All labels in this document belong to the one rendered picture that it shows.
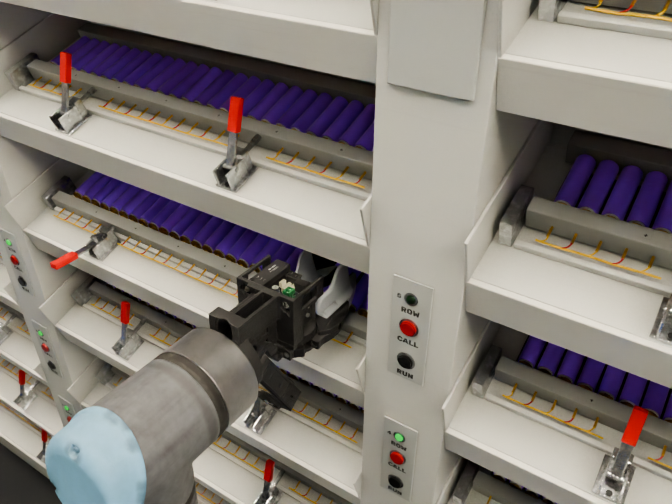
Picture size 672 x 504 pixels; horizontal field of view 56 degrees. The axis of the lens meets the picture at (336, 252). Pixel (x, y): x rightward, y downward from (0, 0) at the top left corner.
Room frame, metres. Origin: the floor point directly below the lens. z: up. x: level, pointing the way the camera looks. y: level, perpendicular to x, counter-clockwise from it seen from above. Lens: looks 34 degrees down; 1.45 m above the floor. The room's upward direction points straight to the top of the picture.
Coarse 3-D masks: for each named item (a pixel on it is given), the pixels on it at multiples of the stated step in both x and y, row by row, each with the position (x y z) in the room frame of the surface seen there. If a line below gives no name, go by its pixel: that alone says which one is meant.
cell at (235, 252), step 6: (246, 234) 0.71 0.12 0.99; (252, 234) 0.71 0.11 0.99; (240, 240) 0.70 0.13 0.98; (246, 240) 0.70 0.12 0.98; (252, 240) 0.71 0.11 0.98; (234, 246) 0.69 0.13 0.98; (240, 246) 0.69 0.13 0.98; (246, 246) 0.70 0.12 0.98; (228, 252) 0.69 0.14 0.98; (234, 252) 0.68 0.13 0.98; (240, 252) 0.69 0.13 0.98; (234, 258) 0.68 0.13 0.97
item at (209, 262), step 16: (64, 208) 0.83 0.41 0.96; (80, 208) 0.81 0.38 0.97; (96, 208) 0.80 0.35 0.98; (112, 224) 0.76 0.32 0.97; (128, 224) 0.76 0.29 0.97; (144, 240) 0.73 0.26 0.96; (160, 240) 0.72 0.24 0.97; (176, 240) 0.72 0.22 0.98; (144, 256) 0.71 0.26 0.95; (176, 256) 0.70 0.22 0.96; (192, 256) 0.68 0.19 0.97; (208, 256) 0.68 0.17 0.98; (224, 272) 0.65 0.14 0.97; (240, 272) 0.65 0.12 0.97; (256, 272) 0.64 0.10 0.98; (352, 320) 0.55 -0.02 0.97
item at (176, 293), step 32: (64, 160) 0.89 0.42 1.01; (32, 192) 0.84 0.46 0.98; (64, 192) 0.86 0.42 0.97; (32, 224) 0.82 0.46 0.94; (64, 224) 0.81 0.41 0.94; (128, 256) 0.73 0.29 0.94; (128, 288) 0.70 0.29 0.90; (160, 288) 0.66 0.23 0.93; (192, 288) 0.66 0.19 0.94; (224, 288) 0.65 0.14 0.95; (192, 320) 0.64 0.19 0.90; (320, 352) 0.54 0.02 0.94; (352, 352) 0.53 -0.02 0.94; (320, 384) 0.53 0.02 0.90; (352, 384) 0.49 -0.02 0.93
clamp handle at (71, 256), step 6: (96, 240) 0.74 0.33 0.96; (84, 246) 0.73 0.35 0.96; (90, 246) 0.73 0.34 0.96; (72, 252) 0.71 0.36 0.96; (78, 252) 0.71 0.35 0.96; (84, 252) 0.72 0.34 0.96; (60, 258) 0.69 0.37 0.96; (66, 258) 0.69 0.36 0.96; (72, 258) 0.70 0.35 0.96; (54, 264) 0.68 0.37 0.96; (60, 264) 0.68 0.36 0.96; (66, 264) 0.69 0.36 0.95
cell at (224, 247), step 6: (234, 228) 0.73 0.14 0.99; (240, 228) 0.73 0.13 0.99; (246, 228) 0.73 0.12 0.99; (228, 234) 0.72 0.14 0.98; (234, 234) 0.72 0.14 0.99; (240, 234) 0.72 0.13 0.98; (222, 240) 0.71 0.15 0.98; (228, 240) 0.71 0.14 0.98; (234, 240) 0.71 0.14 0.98; (222, 246) 0.70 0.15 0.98; (228, 246) 0.70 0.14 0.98; (222, 252) 0.69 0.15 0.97
